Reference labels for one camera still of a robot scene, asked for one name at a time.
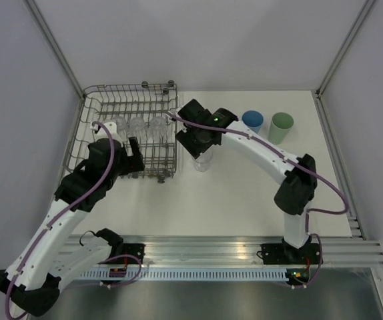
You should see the clear glass cup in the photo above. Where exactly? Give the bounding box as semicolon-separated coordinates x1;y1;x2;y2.
193;150;214;173
148;116;168;143
113;117;129;140
128;117;147;143

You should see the blue plastic cup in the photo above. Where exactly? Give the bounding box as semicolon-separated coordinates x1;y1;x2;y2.
242;110;264;134

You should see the green plastic cup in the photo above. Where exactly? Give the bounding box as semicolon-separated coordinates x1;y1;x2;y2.
268;112;294;145

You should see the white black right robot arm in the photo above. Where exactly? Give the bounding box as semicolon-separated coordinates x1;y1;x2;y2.
169;99;320;264

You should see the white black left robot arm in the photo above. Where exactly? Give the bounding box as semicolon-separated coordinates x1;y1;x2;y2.
0;137;144;319

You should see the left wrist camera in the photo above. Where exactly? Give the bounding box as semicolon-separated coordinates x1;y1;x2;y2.
91;120;126;144

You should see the grey wire dish rack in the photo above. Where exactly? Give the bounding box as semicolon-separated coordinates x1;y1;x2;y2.
63;80;178;183

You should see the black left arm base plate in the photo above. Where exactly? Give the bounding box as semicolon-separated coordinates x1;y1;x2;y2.
121;243;145;264

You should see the aluminium mounting rail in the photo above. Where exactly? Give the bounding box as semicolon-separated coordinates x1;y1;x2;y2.
54;235;383;267

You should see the white slotted cable duct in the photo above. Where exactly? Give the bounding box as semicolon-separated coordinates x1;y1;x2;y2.
77;267;288;282

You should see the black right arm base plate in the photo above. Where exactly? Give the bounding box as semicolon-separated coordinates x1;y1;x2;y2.
256;243;321;265

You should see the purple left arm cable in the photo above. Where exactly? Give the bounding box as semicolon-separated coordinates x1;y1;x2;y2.
3;121;115;319

